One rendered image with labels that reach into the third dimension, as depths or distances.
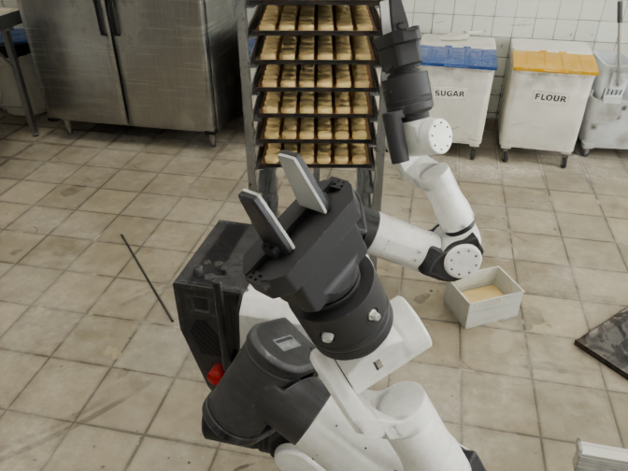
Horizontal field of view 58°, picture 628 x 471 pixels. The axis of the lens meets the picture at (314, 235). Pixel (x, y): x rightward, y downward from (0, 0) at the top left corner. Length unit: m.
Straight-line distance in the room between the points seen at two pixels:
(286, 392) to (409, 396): 0.18
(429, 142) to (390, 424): 0.57
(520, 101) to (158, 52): 2.55
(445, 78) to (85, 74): 2.62
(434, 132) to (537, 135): 3.34
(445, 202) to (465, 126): 3.17
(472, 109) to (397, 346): 3.73
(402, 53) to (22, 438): 2.05
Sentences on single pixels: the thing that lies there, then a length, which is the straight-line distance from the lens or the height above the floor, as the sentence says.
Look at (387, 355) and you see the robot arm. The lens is 0.59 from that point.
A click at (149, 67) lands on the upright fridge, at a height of 0.63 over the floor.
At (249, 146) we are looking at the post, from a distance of 1.98.
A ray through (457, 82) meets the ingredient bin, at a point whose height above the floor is 0.59.
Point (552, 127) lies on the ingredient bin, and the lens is 4.37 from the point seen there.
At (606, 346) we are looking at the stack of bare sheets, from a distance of 2.93.
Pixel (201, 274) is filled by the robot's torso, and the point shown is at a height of 1.29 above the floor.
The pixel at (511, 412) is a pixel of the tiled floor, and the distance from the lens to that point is 2.51.
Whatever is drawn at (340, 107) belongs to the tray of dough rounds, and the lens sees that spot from 1.98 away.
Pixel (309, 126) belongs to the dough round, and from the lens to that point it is 2.06.
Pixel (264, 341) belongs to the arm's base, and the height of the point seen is 1.32.
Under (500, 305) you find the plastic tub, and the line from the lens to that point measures 2.83.
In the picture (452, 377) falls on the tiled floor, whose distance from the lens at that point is 2.58.
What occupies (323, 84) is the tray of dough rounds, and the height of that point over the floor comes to 1.24.
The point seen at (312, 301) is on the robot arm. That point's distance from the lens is 0.49.
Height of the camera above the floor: 1.84
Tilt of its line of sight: 33 degrees down
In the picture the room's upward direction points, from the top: straight up
